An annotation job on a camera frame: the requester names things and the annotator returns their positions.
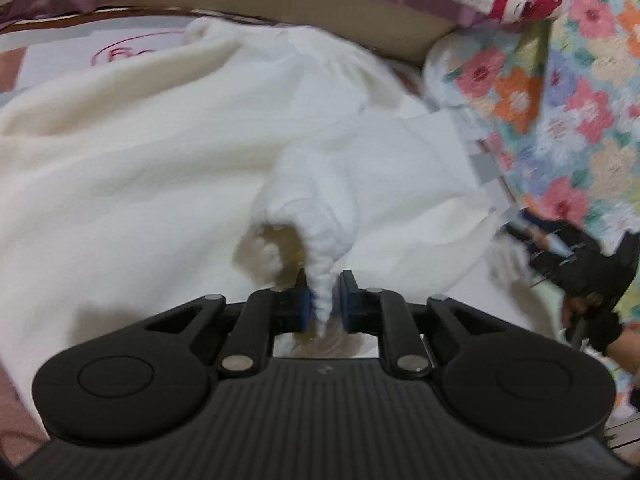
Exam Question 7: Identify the white fleece sweater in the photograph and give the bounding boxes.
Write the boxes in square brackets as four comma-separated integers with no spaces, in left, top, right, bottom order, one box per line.
[1,18,552,408]

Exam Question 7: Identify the right hand holding gripper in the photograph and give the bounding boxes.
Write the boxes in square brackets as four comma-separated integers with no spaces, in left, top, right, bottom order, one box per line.
[561,295,640,375]

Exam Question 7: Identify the colourful floral quilt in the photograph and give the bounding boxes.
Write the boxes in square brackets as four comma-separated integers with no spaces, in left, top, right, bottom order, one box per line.
[424,0,639,250]

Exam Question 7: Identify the beige wooden headboard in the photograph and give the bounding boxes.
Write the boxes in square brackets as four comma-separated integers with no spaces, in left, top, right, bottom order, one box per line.
[134,0,457,64]

